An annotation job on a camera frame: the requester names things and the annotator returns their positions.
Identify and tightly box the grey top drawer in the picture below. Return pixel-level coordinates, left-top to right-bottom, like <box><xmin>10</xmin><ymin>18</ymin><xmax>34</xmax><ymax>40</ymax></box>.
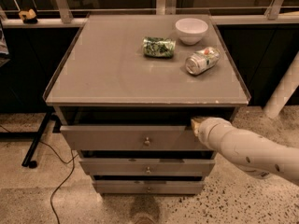
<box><xmin>61</xmin><ymin>125</ymin><xmax>207</xmax><ymax>151</ymax></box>

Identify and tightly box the grey drawer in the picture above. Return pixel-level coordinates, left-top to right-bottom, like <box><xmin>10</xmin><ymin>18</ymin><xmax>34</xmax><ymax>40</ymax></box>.
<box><xmin>61</xmin><ymin>125</ymin><xmax>207</xmax><ymax>151</ymax></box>
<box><xmin>79</xmin><ymin>158</ymin><xmax>215</xmax><ymax>176</ymax></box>
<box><xmin>93</xmin><ymin>180</ymin><xmax>204</xmax><ymax>195</ymax></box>

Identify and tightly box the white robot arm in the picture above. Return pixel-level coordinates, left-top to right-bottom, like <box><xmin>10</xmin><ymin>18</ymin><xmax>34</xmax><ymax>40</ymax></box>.
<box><xmin>191</xmin><ymin>117</ymin><xmax>299</xmax><ymax>185</ymax></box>

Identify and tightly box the grey drawer cabinet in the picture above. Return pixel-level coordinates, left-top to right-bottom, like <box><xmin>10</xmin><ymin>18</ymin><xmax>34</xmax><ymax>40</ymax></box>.
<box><xmin>44</xmin><ymin>15</ymin><xmax>250</xmax><ymax>182</ymax></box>

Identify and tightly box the grey bottom drawer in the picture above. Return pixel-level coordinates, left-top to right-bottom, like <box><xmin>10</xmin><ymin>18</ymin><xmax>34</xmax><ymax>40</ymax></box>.
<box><xmin>93</xmin><ymin>180</ymin><xmax>204</xmax><ymax>195</ymax></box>

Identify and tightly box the grey middle drawer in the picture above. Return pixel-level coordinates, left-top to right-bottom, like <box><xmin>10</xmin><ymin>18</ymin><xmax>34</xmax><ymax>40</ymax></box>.
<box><xmin>79</xmin><ymin>158</ymin><xmax>215</xmax><ymax>176</ymax></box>

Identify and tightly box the silver soda can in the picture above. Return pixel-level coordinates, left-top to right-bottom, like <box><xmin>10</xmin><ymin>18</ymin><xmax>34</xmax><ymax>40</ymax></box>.
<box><xmin>185</xmin><ymin>47</ymin><xmax>221</xmax><ymax>76</ymax></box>

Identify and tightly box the green crushed can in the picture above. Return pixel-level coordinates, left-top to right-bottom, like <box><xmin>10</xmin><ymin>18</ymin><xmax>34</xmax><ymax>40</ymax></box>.
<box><xmin>142</xmin><ymin>36</ymin><xmax>176</xmax><ymax>58</ymax></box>

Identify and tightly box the white bowl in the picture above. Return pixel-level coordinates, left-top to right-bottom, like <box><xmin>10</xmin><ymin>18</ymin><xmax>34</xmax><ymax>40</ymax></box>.
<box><xmin>175</xmin><ymin>18</ymin><xmax>208</xmax><ymax>45</ymax></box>

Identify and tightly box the metal window railing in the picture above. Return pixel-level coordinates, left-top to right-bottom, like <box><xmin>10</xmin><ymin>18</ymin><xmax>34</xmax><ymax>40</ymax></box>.
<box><xmin>1</xmin><ymin>0</ymin><xmax>299</xmax><ymax>27</ymax></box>

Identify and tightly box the black metal table leg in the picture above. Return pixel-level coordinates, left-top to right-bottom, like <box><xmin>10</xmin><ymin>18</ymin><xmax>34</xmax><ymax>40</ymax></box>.
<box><xmin>0</xmin><ymin>108</ymin><xmax>62</xmax><ymax>169</ymax></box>

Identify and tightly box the yellow black object on ledge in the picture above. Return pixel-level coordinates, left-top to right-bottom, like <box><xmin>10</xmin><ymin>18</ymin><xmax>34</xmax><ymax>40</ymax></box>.
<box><xmin>19</xmin><ymin>9</ymin><xmax>37</xmax><ymax>23</ymax></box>

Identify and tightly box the white diagonal post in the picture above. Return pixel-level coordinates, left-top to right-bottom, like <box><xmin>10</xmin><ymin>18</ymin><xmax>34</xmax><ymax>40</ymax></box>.
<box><xmin>263</xmin><ymin>51</ymin><xmax>299</xmax><ymax>119</ymax></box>

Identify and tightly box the black floor cable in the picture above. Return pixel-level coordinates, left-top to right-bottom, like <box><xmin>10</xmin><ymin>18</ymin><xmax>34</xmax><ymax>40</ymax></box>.
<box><xmin>0</xmin><ymin>124</ymin><xmax>78</xmax><ymax>224</ymax></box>

